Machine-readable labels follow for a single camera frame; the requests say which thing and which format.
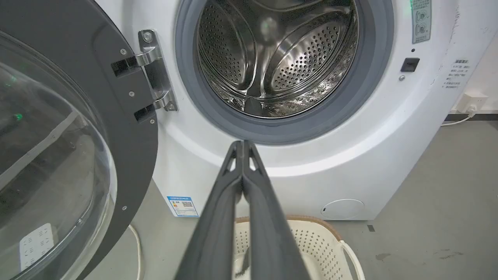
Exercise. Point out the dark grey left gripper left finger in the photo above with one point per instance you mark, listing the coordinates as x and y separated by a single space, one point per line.
212 233

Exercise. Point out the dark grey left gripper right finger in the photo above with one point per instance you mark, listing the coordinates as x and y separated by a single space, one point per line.
272 241

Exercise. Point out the white front-load washing machine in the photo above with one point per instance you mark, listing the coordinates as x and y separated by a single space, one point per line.
350 155

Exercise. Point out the dark grey washing machine door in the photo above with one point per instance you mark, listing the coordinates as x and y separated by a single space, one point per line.
58 155

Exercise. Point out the blue energy label sticker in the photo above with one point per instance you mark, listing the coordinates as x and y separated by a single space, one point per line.
182 206

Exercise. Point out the cream perforated laundry basket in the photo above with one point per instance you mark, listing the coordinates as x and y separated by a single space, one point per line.
319 249

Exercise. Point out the round white filter cover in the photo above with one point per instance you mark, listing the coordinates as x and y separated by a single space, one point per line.
342 209

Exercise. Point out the chrome door hinge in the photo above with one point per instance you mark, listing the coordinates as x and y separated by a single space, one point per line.
155 70

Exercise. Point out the stainless steel perforated drum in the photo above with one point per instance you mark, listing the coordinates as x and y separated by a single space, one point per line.
278 58

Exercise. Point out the grey rubber door gasket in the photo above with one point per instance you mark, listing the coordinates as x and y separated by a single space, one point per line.
373 77

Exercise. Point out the grey instruction sticker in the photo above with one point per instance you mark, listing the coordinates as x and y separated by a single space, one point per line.
421 19

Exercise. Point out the white wall power socket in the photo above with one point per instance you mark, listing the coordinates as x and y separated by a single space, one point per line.
471 102

